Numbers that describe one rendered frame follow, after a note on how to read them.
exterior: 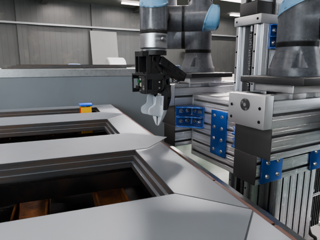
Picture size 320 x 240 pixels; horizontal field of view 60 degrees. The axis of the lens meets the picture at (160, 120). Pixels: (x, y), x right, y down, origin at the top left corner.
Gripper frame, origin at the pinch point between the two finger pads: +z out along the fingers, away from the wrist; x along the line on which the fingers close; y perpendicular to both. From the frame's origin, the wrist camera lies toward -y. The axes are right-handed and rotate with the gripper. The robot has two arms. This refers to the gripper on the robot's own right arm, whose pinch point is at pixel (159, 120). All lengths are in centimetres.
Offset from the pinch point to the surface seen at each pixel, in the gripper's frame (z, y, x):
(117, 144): 5.4, 13.0, -2.1
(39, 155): 5.5, 32.6, -5.6
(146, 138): 5.4, 3.0, -2.4
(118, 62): -23, -309, -569
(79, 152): 5.5, 23.9, -2.2
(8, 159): 5.5, 39.1, -7.1
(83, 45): -91, -407, -1016
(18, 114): 7, 23, -81
